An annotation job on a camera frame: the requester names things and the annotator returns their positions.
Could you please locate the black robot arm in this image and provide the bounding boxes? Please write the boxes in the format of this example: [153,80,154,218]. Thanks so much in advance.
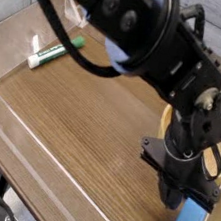
[76,0,221,211]

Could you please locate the green and white marker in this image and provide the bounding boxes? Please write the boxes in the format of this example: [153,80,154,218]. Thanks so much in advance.
[27,36,85,69]

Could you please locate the brown wooden bowl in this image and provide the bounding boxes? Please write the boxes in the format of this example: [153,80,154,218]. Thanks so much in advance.
[158,105,221,184]

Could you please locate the clear acrylic tray walls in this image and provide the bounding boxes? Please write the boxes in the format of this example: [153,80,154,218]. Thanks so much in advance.
[0,0,221,221]

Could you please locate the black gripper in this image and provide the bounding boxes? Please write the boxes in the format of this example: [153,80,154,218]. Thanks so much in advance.
[141,136,221,213]

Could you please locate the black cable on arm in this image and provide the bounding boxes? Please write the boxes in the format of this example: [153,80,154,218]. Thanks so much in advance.
[2,0,134,81]

